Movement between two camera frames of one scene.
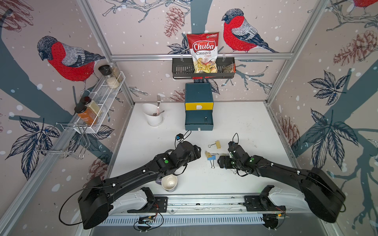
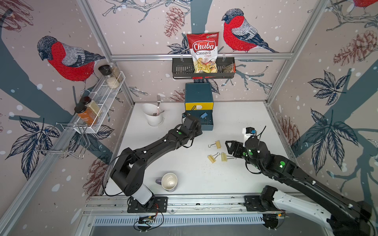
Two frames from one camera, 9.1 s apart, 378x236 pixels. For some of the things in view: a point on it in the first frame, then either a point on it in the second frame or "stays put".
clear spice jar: (116, 73) stays put
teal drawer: (199, 120) stays put
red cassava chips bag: (204, 47) stays put
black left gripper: (196, 153) -> (199, 132)
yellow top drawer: (198, 106) stays put
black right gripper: (225, 159) -> (234, 144)
